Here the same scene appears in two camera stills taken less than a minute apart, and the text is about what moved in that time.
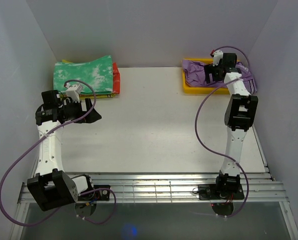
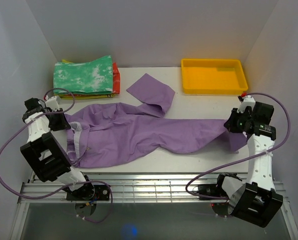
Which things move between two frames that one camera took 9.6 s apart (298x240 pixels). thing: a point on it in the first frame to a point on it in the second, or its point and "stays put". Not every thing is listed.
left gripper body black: [73, 110] to [57, 122]
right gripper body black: [209, 69] to [238, 121]
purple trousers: [194, 74] to [105, 132]
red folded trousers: [116, 88] stays put
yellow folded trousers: [90, 96] stays put
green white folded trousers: [98, 72] stays put
